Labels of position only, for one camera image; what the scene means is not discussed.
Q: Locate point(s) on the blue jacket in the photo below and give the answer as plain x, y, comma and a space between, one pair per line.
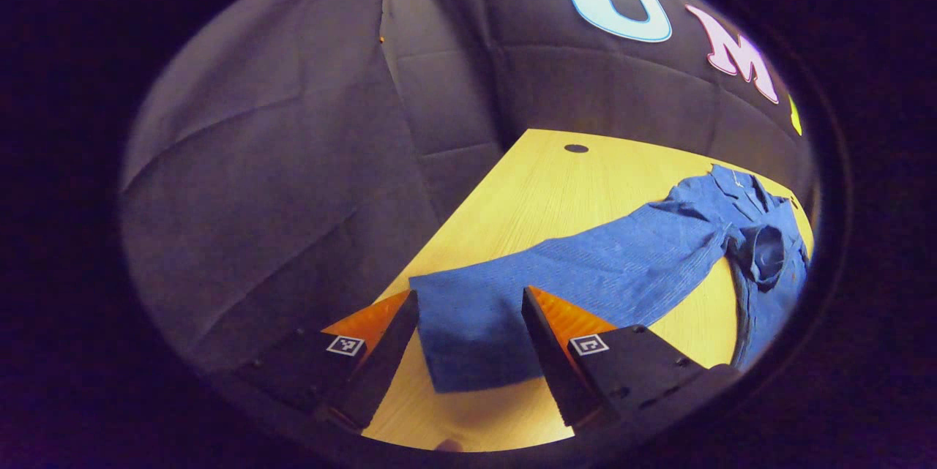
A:
585, 271

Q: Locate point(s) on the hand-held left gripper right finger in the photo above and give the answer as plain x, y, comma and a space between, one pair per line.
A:
553, 366

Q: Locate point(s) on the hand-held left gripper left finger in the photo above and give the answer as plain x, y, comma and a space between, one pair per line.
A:
384, 366

